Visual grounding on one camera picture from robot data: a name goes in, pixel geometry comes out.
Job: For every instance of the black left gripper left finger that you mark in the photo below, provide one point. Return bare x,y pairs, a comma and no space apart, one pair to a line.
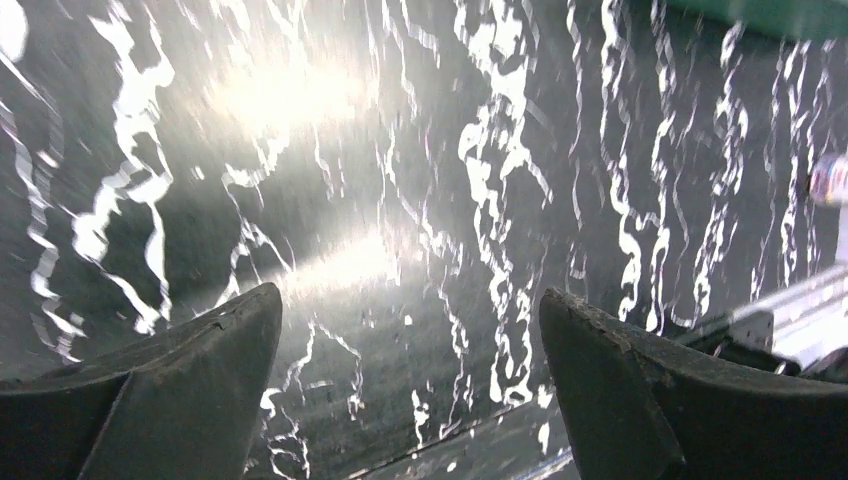
183,404

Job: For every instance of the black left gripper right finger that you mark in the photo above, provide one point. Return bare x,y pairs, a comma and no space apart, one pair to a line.
707,405

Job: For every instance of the clear plastic cup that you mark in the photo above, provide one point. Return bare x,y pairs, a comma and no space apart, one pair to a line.
828,180

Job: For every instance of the green compartment tray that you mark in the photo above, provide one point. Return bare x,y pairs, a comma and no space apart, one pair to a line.
800,20

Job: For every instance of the aluminium frame rail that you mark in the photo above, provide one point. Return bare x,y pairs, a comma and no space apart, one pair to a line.
803,322

